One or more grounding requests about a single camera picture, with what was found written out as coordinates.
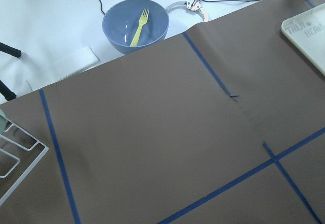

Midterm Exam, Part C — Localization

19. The blue plastic bowl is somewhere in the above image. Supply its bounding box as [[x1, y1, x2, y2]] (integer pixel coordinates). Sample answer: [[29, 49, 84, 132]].
[[102, 0, 169, 54]]

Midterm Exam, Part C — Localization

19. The yellow plastic fork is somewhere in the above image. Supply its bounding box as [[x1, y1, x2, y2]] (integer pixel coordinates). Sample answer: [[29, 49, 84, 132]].
[[130, 8, 149, 47]]

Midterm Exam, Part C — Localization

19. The black tripod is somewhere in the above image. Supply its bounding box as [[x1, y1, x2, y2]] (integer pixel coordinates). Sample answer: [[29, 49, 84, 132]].
[[0, 42, 22, 102]]

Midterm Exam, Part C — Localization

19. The cream serving tray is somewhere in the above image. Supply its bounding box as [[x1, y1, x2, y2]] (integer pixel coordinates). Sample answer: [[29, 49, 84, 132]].
[[281, 4, 324, 74]]

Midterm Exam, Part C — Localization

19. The white wire cup rack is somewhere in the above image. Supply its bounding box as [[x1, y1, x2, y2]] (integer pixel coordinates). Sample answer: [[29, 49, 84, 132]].
[[1, 121, 49, 205]]

